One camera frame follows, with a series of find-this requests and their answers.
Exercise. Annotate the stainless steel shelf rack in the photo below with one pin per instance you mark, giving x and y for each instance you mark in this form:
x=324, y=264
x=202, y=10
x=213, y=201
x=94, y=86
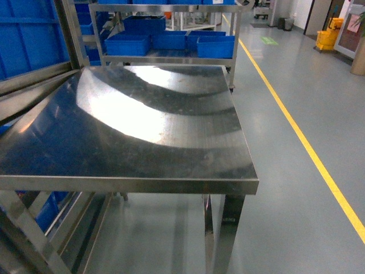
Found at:
x=34, y=85

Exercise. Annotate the stainless steel side table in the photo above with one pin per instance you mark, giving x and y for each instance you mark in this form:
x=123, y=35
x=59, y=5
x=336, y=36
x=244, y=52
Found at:
x=133, y=129

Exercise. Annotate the rear steel cart rack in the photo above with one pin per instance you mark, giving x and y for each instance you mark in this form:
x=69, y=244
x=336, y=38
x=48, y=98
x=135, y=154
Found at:
x=138, y=32

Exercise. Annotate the yellow mop bucket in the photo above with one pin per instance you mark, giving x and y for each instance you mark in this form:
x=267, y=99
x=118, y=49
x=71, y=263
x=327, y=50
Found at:
x=326, y=39

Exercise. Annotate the tan plant pot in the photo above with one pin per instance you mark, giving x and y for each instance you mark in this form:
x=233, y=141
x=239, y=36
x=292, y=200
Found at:
x=357, y=67

